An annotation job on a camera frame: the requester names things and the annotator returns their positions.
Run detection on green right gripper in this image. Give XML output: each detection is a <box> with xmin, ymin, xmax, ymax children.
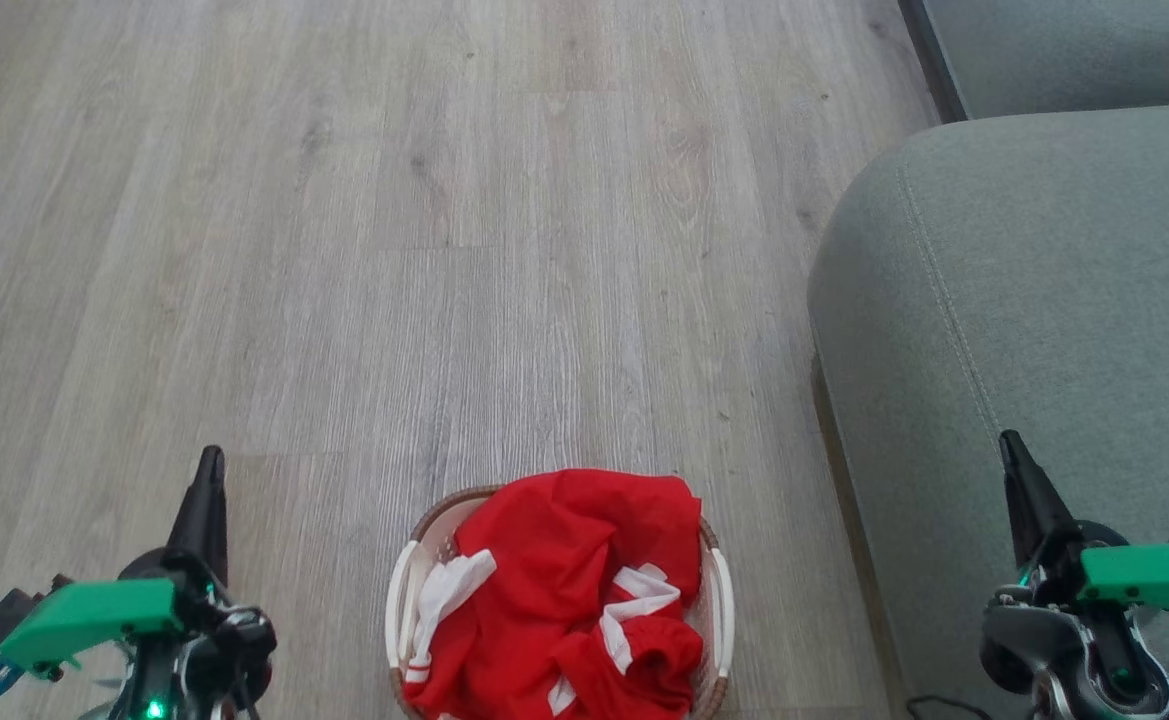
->
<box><xmin>1000</xmin><ymin>430</ymin><xmax>1169</xmax><ymax>639</ymax></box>

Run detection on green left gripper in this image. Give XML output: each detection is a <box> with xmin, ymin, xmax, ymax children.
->
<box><xmin>0</xmin><ymin>446</ymin><xmax>277</xmax><ymax>683</ymax></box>

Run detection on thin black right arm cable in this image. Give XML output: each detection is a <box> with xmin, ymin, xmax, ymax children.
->
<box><xmin>906</xmin><ymin>694</ymin><xmax>995</xmax><ymax>720</ymax></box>

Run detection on large red white jersey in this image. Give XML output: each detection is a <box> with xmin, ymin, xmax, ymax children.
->
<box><xmin>406</xmin><ymin>469</ymin><xmax>703</xmax><ymax>719</ymax></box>

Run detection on grey fabric sofa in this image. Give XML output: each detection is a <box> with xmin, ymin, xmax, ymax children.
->
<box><xmin>808</xmin><ymin>0</ymin><xmax>1169</xmax><ymax>720</ymax></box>

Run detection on beige plastic laundry basket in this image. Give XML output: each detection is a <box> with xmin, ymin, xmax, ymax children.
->
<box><xmin>385</xmin><ymin>486</ymin><xmax>736</xmax><ymax>720</ymax></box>

